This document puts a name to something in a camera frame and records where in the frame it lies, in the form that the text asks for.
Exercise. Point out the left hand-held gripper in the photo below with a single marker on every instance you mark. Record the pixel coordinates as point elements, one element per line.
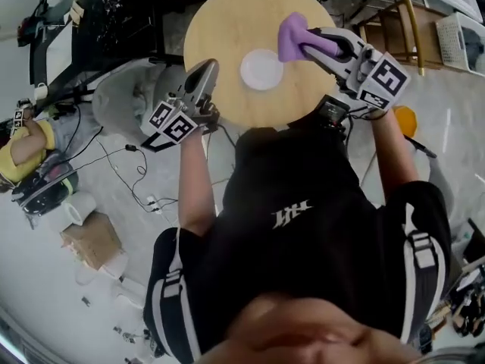
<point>170,121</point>

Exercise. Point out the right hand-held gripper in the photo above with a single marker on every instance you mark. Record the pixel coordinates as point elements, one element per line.
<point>386,78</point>

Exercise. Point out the purple cloth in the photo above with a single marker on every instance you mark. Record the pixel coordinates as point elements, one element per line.
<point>290,36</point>

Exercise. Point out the white plate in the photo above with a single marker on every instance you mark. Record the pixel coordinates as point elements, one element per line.
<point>261,69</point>

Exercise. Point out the person's left forearm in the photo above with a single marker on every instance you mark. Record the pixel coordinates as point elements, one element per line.
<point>197,188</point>

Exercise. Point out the person's right forearm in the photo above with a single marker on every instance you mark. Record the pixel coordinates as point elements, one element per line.
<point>394,161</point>

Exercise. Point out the wooden shelf cart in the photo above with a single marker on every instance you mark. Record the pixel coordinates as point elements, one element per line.
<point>398,32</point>

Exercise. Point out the round wooden side table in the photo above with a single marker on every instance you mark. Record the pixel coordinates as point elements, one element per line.
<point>235,21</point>

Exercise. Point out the black desk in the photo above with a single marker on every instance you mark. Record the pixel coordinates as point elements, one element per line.
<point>113,32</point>

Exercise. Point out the yellow stool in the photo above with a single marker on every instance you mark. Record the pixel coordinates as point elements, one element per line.
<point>405,121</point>

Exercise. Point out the white plastic basket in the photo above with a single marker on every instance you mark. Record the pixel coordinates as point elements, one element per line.
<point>451,40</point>

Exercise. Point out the white power strip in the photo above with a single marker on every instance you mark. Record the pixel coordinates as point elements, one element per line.
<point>153,204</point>

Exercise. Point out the white flat panel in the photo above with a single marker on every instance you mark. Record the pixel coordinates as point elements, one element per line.
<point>53,51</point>

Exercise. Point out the white mug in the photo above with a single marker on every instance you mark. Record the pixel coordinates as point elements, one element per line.
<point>41,90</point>

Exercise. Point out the cardboard box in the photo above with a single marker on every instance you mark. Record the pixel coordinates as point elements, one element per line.
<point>92,241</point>

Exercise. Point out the person in dark shirt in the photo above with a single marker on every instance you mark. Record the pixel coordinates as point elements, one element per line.
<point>295,248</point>

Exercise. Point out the person's face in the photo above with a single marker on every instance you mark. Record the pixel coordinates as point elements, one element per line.
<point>310,332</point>

